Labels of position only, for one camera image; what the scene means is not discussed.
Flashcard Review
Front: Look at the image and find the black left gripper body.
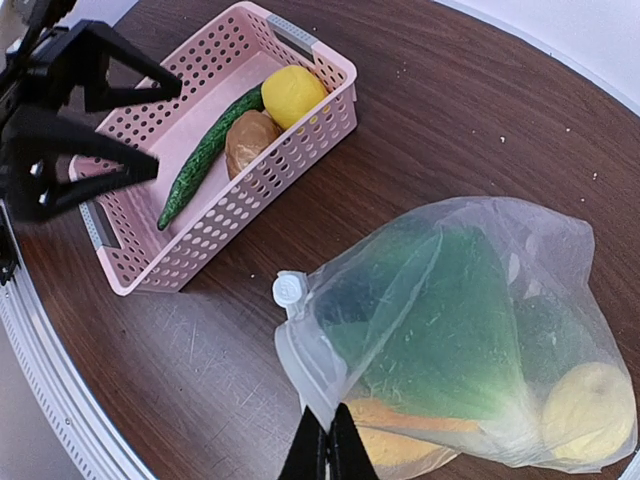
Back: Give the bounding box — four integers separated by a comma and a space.
0, 0, 76, 221

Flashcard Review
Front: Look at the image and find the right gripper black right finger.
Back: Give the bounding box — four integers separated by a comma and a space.
327, 403, 379, 480

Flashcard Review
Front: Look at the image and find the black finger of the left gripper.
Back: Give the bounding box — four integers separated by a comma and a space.
24, 21, 182, 113
1, 108, 159, 220

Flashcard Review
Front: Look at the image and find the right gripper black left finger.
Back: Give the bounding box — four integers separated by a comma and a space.
278, 407, 328, 480

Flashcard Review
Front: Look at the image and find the green bok choy toy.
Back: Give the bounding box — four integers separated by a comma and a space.
310, 215, 584, 421

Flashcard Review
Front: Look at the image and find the dark green cucumber toy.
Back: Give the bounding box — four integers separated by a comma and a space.
156, 83, 264, 231

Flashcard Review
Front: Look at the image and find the clear zip top bag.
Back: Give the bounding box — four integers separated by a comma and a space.
273, 197, 638, 479

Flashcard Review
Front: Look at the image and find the brown potato toy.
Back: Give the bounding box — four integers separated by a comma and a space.
225, 110, 281, 180

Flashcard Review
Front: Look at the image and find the yellow lemon toy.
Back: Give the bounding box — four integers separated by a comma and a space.
261, 65, 328, 130

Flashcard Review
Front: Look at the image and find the pale yellow wrinkled fruit toy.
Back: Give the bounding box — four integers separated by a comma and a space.
542, 362, 636, 465

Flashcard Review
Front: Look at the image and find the pink perforated plastic basket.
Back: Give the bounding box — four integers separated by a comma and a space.
81, 2, 357, 296

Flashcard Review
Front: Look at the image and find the front aluminium frame rail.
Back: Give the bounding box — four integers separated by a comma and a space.
1, 277, 154, 479

